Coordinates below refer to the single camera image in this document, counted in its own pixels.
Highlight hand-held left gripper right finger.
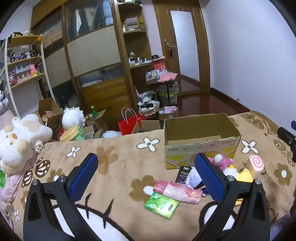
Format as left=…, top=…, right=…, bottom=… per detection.
left=192, top=152, right=270, bottom=241

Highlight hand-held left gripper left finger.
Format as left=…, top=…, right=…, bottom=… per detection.
left=23, top=152, right=134, bottom=241

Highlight white-haired blindfolded plush doll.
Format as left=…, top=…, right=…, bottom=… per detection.
left=186, top=167, right=210, bottom=198

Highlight pink plush toy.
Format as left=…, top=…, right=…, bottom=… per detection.
left=206, top=154, right=234, bottom=172

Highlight yellow plush toy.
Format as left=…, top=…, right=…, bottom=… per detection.
left=235, top=169, right=254, bottom=205

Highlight pink swirl roll plush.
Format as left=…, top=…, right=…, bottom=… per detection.
left=245, top=154, right=265, bottom=178

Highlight large cardboard box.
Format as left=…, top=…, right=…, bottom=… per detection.
left=164, top=113, right=242, bottom=170

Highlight green tissue pack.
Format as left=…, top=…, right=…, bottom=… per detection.
left=144, top=192, right=180, bottom=220

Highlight black packet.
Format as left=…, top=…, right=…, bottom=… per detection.
left=175, top=165, right=193, bottom=184

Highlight pink tissue pack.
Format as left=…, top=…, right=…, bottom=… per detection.
left=153, top=179, right=203, bottom=205

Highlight green frog toy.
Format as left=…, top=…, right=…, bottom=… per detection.
left=59, top=125, right=87, bottom=142

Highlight fluffy white cloth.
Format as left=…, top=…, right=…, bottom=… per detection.
left=101, top=130, right=122, bottom=139

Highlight cardboard box with bottles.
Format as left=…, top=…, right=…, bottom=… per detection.
left=83, top=109, right=109, bottom=139

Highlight white round plush head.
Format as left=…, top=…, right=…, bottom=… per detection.
left=61, top=106, right=87, bottom=131

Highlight red paper bag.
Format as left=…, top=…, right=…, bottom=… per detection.
left=117, top=107, right=146, bottom=136

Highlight pink cushion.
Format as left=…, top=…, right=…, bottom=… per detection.
left=0, top=148, right=39, bottom=202

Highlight large white bear plush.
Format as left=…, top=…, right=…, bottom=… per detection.
left=0, top=113, right=53, bottom=175

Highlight tall open cardboard box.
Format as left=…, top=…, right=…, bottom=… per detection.
left=35, top=98, right=64, bottom=132

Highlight small box with pink paper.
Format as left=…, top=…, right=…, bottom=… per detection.
left=158, top=106, right=179, bottom=121

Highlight low open cardboard box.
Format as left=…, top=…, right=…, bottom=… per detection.
left=131, top=119, right=161, bottom=134

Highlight clear storage bin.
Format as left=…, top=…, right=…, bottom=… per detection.
left=159, top=91, right=178, bottom=106

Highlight lace-trimmed basket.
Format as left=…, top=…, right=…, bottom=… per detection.
left=138, top=101, right=161, bottom=117

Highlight dark side table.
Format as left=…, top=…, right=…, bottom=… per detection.
left=144, top=77, right=179, bottom=107

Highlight black and white striped item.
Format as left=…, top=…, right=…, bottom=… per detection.
left=135, top=87, right=158, bottom=105

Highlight pink cloth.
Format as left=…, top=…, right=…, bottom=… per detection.
left=157, top=71, right=178, bottom=83

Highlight black and white plush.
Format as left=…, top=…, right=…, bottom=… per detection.
left=0, top=81, right=10, bottom=114

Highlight clear desk organizer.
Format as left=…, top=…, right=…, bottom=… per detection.
left=145, top=69, right=162, bottom=82

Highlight pink plush figure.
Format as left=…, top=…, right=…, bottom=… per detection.
left=29, top=64, right=40, bottom=77

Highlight row of pink figurines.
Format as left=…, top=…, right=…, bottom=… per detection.
left=8, top=65, right=31, bottom=87

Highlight red box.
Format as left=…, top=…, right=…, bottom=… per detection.
left=152, top=59, right=168, bottom=71

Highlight wooden wardrobe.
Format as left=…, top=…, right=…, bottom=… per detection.
left=31, top=0, right=152, bottom=131

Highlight dark-lidded jar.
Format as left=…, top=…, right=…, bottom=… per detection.
left=128, top=50, right=137, bottom=67

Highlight white and yellow shelf unit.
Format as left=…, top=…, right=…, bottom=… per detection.
left=0, top=32, right=56, bottom=122

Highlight wooden door with frosted glass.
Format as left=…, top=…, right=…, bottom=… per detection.
left=153, top=0, right=211, bottom=96

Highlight row of dark figurines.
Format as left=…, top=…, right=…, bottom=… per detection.
left=6, top=46, right=41, bottom=63

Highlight brass door handle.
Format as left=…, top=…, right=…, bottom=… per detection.
left=166, top=39, right=177, bottom=56

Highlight wooden picture frame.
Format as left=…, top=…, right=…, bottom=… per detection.
left=124, top=16, right=139, bottom=31

